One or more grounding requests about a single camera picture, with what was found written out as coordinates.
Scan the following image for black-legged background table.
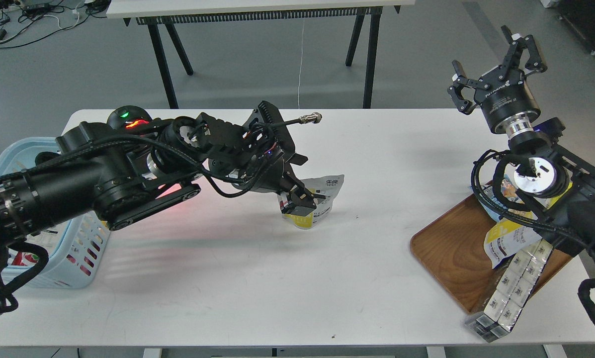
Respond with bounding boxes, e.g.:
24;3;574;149
105;0;415;109

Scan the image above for black floor cables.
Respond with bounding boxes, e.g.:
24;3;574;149
0;0;111;50

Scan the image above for light blue plastic basket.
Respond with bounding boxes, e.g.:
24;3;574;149
0;137;110;289

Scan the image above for blue snack packet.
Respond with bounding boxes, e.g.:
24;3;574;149
470;181;519;222

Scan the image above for brown wooden tray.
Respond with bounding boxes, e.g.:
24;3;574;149
410;185;576;315

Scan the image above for white boxed snack multipack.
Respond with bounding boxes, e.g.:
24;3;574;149
464;240;553;343

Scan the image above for white snack packet in basket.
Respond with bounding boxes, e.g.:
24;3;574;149
41;225;68;237

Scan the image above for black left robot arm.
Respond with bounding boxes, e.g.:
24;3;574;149
0;100;324;315

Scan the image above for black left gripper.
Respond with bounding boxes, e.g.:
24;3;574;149
230;100;322;217

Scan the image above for red snack packet in basket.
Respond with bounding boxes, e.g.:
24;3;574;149
8;249;39;267

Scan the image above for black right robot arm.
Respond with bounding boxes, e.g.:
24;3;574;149
447;25;595;326

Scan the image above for black barcode scanner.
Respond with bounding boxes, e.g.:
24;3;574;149
106;105;152;129

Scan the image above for yellow cartoon snack bag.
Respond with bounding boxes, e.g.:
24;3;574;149
544;182;573;209

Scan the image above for yellow white chickpea snack pouch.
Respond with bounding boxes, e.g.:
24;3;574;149
282;174;344;230

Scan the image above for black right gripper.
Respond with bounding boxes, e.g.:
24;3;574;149
447;26;548;135

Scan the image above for white hanging cable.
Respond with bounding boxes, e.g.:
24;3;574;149
297;19;306;109

